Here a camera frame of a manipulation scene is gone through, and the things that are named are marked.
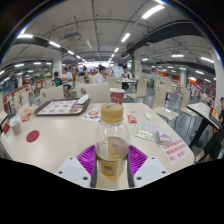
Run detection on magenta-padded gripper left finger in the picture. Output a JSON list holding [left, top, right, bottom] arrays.
[[54, 144, 99, 189]]

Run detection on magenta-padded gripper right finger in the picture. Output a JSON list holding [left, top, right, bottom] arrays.
[[126, 144, 169, 189]]

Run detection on clear bottle with tan cap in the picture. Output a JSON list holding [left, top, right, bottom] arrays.
[[94, 103, 132, 179]]

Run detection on white sign with red text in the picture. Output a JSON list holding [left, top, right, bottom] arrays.
[[161, 138, 194, 165]]

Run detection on crumpled purple-white wrapper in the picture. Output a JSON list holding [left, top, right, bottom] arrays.
[[156, 131, 173, 146]]

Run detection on clear plastic bag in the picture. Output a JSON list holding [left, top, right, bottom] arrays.
[[133, 120, 162, 143]]

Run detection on flat round red coaster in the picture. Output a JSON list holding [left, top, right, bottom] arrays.
[[25, 129, 41, 143]]

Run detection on small red packet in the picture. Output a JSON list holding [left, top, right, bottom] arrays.
[[127, 114, 138, 124]]

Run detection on dark brown food tray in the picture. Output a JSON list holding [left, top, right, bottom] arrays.
[[34, 97, 92, 117]]

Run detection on printed paper tray liner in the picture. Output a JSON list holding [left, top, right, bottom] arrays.
[[40, 99, 84, 115]]

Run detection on crumpled white napkin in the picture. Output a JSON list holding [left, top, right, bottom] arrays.
[[76, 94, 90, 105]]

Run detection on beige chair with round hole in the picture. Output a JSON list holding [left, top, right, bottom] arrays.
[[39, 85, 65, 105], [75, 81, 111, 104]]

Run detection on beige neighbouring table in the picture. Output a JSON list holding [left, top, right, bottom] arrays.
[[186, 101, 223, 149]]

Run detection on red paper cup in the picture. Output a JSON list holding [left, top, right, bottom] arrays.
[[109, 87, 126, 106]]

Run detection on group of beige chairs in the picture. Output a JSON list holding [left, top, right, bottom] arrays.
[[0, 74, 214, 111]]

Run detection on ceiling air conditioner unit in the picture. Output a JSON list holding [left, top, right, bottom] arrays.
[[63, 31, 83, 44]]

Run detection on group of ceiling lights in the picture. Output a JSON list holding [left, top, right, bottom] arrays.
[[0, 3, 214, 84]]

